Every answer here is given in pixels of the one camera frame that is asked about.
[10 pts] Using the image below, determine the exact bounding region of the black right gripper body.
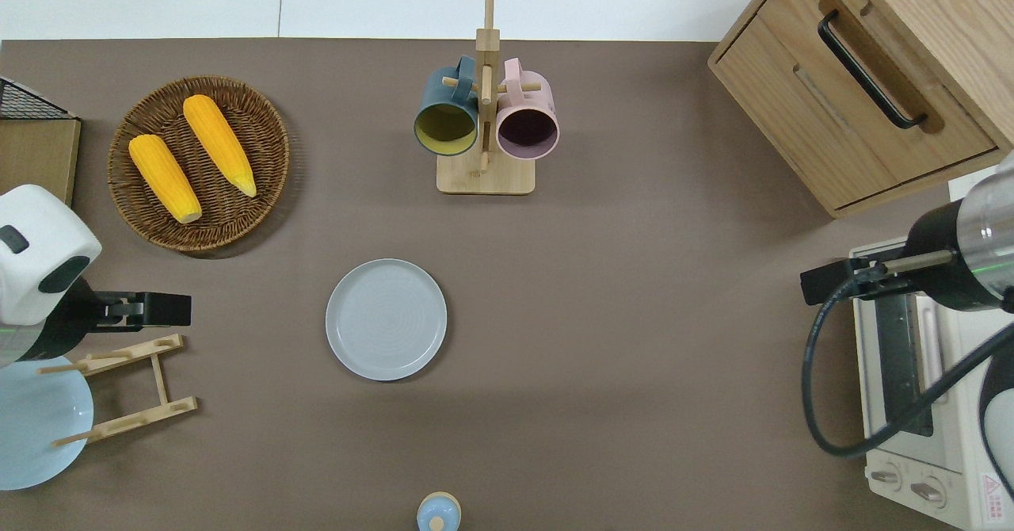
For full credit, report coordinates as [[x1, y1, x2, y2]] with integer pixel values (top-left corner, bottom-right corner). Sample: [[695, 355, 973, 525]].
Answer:
[[852, 198, 1007, 312]]

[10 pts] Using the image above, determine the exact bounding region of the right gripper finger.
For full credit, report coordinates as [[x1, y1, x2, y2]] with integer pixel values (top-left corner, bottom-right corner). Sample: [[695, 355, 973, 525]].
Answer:
[[802, 281, 860, 307], [800, 260, 860, 291]]

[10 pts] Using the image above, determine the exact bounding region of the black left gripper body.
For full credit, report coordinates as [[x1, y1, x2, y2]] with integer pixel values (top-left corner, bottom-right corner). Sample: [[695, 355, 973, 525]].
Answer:
[[20, 276, 151, 361]]

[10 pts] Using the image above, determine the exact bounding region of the gray round plate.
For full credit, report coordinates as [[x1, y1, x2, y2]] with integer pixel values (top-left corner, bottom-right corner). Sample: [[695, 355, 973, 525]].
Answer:
[[326, 258, 448, 382]]

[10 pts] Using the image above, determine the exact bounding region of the wooden plate rack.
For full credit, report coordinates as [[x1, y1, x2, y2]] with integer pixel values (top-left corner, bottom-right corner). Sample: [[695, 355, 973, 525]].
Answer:
[[37, 334, 199, 447]]

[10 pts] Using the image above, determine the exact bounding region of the light blue plate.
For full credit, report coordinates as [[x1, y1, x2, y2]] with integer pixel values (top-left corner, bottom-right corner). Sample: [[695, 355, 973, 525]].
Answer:
[[0, 357, 94, 491]]

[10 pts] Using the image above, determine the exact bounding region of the yellow corn cob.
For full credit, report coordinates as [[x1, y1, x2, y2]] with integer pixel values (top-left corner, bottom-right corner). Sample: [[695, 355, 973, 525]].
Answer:
[[183, 94, 258, 198], [128, 134, 203, 224]]

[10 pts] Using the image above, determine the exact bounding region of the brown wooden board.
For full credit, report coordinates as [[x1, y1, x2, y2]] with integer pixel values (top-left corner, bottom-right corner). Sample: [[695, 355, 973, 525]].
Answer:
[[0, 117, 82, 207]]

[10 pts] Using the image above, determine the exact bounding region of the wooden drawer cabinet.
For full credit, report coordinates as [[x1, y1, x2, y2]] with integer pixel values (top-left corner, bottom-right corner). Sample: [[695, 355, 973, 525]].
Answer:
[[707, 0, 1014, 220]]

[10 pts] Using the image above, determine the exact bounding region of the cream toaster oven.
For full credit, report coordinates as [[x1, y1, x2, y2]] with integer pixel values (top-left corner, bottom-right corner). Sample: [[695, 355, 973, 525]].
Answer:
[[849, 238, 1014, 531]]

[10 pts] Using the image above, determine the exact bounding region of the round wicker basket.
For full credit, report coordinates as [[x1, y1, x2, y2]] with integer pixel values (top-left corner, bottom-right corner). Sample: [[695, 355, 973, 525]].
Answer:
[[108, 76, 291, 252]]

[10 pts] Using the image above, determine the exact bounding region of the light blue lidded jar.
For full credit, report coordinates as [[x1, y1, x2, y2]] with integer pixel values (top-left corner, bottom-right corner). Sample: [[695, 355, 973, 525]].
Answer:
[[417, 491, 462, 531]]

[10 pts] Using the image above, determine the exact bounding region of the wooden mug tree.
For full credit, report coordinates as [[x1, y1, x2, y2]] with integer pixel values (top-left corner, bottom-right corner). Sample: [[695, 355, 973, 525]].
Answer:
[[436, 0, 543, 195]]

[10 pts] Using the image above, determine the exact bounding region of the teal mug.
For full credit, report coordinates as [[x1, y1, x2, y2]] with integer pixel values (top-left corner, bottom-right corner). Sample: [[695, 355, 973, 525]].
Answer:
[[414, 55, 480, 157]]

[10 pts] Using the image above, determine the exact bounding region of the pink mug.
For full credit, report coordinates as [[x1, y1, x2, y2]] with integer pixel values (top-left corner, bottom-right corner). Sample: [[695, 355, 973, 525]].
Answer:
[[496, 58, 560, 160]]

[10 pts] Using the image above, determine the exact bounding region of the thick black cable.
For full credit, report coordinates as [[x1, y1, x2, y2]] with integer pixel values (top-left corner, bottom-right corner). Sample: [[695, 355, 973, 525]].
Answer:
[[801, 273, 1014, 459]]

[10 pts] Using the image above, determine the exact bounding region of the black metal drawer handle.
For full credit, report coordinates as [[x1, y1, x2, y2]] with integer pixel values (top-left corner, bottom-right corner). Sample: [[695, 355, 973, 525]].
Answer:
[[818, 10, 928, 130]]

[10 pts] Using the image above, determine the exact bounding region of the black wire basket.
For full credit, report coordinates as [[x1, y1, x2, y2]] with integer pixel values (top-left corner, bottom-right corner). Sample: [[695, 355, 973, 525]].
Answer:
[[0, 77, 77, 120]]

